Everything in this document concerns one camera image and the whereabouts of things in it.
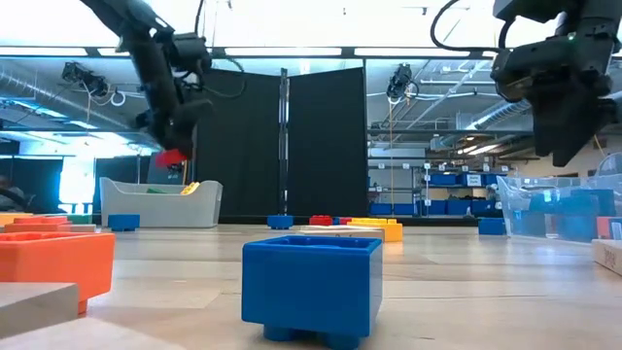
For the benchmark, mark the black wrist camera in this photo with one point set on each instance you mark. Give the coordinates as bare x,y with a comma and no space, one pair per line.
529,70
192,51

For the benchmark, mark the black folding partition screen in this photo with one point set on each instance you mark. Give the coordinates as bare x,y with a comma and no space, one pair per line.
325,146

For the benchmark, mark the small red toy brick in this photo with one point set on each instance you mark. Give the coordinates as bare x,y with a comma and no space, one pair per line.
321,220
346,221

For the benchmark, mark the white ventilation duct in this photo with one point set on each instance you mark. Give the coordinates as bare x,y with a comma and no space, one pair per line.
500,114

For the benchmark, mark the amber yellow toy brick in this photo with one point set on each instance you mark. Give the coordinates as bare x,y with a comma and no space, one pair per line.
14,218

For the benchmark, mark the black ceiling-hung device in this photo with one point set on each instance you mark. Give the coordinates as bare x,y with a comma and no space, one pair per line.
85,78
401,80

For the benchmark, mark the white plastic bin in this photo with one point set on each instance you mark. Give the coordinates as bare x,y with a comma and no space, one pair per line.
160,206

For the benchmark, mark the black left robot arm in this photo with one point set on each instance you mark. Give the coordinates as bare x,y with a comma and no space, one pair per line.
126,14

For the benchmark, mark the person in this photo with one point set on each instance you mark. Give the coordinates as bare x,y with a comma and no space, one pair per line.
14,197

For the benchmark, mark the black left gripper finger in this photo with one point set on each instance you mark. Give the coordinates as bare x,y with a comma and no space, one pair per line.
189,121
155,127

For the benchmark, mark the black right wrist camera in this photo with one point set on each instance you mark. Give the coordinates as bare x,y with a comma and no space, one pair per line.
529,70

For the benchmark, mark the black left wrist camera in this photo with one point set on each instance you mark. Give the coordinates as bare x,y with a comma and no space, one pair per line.
192,51

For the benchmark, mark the silver ventilation duct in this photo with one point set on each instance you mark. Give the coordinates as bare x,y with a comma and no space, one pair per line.
48,97

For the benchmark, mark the long orange toy brick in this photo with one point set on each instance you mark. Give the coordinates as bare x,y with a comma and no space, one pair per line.
39,224

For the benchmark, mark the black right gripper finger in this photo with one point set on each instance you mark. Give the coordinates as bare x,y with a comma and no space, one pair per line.
544,121
583,126

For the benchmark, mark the shelf with blue bins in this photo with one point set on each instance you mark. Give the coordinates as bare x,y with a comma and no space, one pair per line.
457,194

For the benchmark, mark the clear plastic bin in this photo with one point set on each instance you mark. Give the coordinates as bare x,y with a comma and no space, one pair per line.
515,194

